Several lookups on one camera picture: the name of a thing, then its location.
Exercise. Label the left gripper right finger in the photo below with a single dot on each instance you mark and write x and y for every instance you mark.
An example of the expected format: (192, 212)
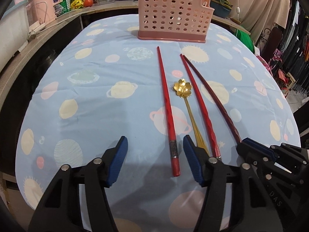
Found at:
(251, 207)

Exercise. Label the blue planet-print tablecloth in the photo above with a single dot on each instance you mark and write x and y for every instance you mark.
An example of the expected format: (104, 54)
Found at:
(106, 84)

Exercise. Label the pink perforated utensil basket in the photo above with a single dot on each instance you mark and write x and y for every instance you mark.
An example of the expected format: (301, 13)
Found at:
(174, 20)

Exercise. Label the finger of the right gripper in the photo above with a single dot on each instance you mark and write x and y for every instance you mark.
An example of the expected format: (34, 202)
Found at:
(266, 151)
(249, 155)

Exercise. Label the pink electric kettle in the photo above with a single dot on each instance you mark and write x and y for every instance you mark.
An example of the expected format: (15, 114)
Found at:
(46, 11)

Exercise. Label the dark planter with greens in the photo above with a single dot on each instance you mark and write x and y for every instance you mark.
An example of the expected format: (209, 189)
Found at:
(222, 8)

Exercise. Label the bright red chopstick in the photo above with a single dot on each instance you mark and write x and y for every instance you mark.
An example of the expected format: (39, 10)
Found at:
(208, 124)
(174, 156)

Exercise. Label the red tomato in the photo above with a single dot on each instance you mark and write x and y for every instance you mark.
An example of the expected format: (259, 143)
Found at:
(88, 3)

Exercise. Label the white blue dish rack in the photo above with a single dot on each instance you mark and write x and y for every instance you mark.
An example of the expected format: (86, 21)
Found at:
(14, 31)

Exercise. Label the beige curtain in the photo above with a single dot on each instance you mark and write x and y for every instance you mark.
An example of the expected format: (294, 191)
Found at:
(257, 15)

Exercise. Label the green bag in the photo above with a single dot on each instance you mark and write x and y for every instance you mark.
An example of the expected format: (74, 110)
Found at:
(245, 39)

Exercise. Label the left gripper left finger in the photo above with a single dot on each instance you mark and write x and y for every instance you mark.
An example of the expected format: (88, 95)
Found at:
(59, 207)

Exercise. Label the pink floral cloth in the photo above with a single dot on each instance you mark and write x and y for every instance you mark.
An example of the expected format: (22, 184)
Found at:
(265, 64)

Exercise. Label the green box package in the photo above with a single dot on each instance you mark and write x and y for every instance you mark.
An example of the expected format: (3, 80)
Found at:
(62, 8)

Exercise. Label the gold flower spoon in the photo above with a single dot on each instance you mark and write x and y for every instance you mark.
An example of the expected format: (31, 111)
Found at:
(183, 89)

